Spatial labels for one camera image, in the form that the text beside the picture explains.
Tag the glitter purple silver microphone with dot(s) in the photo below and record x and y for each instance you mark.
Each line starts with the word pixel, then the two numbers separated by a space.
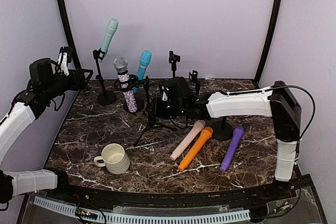
pixel 121 66

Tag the black stand of blue microphone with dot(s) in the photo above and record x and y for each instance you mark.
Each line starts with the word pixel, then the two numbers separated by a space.
pixel 133 105

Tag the white slotted cable duct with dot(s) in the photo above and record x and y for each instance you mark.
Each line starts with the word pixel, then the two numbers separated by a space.
pixel 96 216

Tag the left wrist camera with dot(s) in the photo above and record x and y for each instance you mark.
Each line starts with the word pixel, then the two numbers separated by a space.
pixel 65 57

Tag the black tripod microphone stand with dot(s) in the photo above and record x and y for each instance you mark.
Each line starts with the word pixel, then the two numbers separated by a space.
pixel 152 122

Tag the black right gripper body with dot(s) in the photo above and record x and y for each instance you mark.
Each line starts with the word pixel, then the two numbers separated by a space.
pixel 166 112

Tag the black stand of purple microphone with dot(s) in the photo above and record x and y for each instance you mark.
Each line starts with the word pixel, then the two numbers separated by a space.
pixel 222 130

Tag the black stand of green microphone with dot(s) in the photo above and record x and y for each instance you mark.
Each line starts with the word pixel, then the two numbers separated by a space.
pixel 105 97

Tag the left black frame post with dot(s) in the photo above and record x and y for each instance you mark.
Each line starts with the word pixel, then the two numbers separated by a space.
pixel 68 33

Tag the blue microphone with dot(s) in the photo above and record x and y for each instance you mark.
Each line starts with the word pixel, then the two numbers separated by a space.
pixel 145 60

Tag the beige pink microphone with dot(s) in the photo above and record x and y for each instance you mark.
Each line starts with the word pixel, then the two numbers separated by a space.
pixel 197 128

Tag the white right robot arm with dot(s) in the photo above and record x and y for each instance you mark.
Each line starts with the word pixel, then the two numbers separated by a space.
pixel 276 102

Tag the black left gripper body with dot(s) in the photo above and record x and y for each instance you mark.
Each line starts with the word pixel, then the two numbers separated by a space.
pixel 72 85

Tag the black front table rail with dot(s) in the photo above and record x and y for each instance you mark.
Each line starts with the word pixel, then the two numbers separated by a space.
pixel 254 197

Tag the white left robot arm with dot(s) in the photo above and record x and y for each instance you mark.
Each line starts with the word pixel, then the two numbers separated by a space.
pixel 48 80

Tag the mint green microphone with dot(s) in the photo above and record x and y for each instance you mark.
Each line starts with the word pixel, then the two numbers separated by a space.
pixel 110 31

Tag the cream ceramic mug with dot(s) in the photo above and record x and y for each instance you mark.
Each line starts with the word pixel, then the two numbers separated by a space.
pixel 114 158

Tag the right black frame post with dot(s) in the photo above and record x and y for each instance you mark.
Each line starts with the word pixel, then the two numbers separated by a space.
pixel 268 41

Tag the orange microphone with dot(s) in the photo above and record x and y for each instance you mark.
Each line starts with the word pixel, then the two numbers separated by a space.
pixel 205 135

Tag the black frame post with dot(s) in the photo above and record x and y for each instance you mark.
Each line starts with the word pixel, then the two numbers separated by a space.
pixel 268 41
pixel 68 33

